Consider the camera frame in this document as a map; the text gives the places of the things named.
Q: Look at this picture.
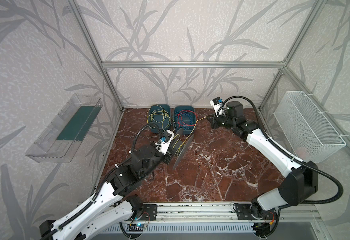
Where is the grey perforated cable spool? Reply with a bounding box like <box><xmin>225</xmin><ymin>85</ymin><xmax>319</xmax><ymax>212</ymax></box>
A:
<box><xmin>170</xmin><ymin>128</ymin><xmax>194</xmax><ymax>170</ymax></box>

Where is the teal plastic bin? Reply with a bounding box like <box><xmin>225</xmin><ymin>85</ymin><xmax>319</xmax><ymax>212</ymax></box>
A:
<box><xmin>147</xmin><ymin>104</ymin><xmax>172</xmax><ymax>131</ymax></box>
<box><xmin>173</xmin><ymin>105</ymin><xmax>197</xmax><ymax>136</ymax></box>

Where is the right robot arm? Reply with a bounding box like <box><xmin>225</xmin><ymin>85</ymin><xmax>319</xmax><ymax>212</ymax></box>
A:
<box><xmin>207</xmin><ymin>96</ymin><xmax>344</xmax><ymax>213</ymax></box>

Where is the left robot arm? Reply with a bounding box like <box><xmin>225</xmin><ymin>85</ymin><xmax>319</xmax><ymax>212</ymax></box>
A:
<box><xmin>40</xmin><ymin>123</ymin><xmax>178</xmax><ymax>240</ymax></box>

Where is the small green circuit board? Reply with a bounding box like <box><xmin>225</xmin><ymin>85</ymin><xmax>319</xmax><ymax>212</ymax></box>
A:
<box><xmin>127</xmin><ymin>223</ymin><xmax>148</xmax><ymax>232</ymax></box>

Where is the pink object in basket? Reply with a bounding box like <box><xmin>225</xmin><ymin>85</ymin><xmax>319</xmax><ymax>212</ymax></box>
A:
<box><xmin>295</xmin><ymin>147</ymin><xmax>309</xmax><ymax>161</ymax></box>

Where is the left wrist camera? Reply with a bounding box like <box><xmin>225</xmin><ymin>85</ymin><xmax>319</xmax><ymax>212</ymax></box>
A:
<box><xmin>155</xmin><ymin>130</ymin><xmax>175</xmax><ymax>155</ymax></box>

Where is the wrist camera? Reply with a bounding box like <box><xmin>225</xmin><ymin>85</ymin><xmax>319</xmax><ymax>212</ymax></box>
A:
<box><xmin>155</xmin><ymin>130</ymin><xmax>175</xmax><ymax>155</ymax></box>
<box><xmin>210</xmin><ymin>97</ymin><xmax>224</xmax><ymax>118</ymax></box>

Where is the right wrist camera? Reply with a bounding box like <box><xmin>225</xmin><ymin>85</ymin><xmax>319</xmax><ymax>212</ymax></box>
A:
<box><xmin>210</xmin><ymin>97</ymin><xmax>224</xmax><ymax>118</ymax></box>

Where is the blue cable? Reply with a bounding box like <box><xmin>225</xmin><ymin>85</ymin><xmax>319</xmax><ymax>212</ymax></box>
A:
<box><xmin>176</xmin><ymin>111</ymin><xmax>196</xmax><ymax>130</ymax></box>

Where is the red cable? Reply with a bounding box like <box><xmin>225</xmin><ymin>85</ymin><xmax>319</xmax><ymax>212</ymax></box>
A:
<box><xmin>176</xmin><ymin>108</ymin><xmax>200</xmax><ymax>126</ymax></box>

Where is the yellow cable bundle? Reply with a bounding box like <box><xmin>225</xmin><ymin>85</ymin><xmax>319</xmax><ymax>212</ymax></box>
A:
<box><xmin>145</xmin><ymin>107</ymin><xmax>175</xmax><ymax>131</ymax></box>

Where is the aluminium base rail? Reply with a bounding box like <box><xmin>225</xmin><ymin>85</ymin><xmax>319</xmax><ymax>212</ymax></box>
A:
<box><xmin>69</xmin><ymin>201</ymin><xmax>322</xmax><ymax>224</ymax></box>

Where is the white wire mesh basket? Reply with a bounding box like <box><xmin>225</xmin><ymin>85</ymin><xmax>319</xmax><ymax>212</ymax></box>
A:
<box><xmin>274</xmin><ymin>91</ymin><xmax>346</xmax><ymax>163</ymax></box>

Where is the aluminium frame crossbar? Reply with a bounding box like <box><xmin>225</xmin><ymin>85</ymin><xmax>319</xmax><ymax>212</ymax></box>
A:
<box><xmin>102</xmin><ymin>61</ymin><xmax>284</xmax><ymax>69</ymax></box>

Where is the clear plastic wall tray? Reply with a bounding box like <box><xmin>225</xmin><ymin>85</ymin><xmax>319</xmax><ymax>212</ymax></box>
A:
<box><xmin>26</xmin><ymin>94</ymin><xmax>103</xmax><ymax>163</ymax></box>

